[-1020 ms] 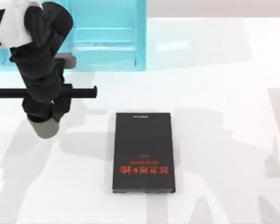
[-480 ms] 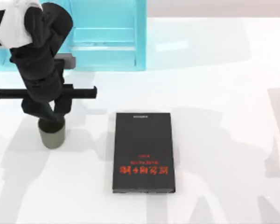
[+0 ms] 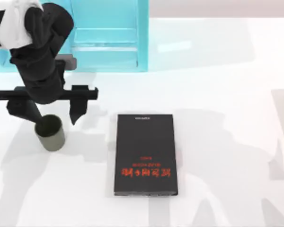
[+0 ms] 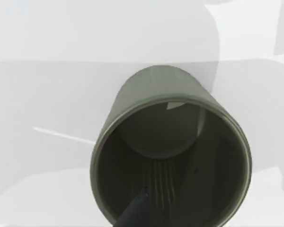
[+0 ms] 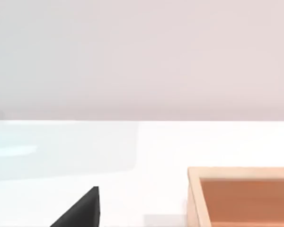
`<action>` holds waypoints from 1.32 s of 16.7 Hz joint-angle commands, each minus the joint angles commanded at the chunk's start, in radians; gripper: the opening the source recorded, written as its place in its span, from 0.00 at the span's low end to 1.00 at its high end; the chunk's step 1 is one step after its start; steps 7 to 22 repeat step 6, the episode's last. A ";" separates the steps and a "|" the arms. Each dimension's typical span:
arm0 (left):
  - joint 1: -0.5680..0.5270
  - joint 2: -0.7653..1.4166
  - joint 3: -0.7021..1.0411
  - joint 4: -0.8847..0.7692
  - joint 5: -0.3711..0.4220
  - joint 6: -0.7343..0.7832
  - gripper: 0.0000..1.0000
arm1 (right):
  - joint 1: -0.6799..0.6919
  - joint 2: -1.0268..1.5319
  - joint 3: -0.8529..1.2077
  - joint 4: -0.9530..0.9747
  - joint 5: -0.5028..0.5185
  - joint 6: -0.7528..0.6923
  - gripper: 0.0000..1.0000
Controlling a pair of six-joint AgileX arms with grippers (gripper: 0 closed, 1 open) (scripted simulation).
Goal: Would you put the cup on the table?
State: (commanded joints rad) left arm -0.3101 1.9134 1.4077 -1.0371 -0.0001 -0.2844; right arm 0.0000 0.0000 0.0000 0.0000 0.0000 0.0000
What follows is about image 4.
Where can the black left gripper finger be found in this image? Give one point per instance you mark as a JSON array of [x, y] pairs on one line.
[[133, 210]]

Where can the olive green cup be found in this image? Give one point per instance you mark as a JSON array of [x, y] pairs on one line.
[[156, 89]]

